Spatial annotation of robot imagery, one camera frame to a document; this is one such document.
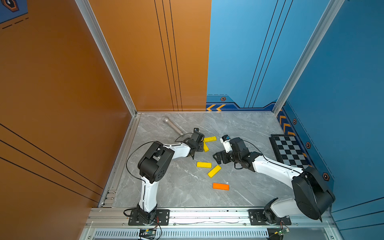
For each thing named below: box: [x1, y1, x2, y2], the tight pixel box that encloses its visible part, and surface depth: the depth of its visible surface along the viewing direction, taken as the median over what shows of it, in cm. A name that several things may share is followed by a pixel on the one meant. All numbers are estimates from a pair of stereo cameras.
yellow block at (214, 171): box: [207, 165, 222, 178], surface depth 91 cm
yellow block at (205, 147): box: [203, 140, 210, 153], surface depth 100 cm
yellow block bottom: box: [196, 162, 213, 169], surface depth 93 cm
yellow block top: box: [203, 136, 217, 143], surface depth 105 cm
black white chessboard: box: [269, 134, 309, 169], surface depth 96 cm
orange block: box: [212, 182, 230, 191], surface depth 85 cm
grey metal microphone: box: [163, 117, 185, 137], surface depth 114 cm
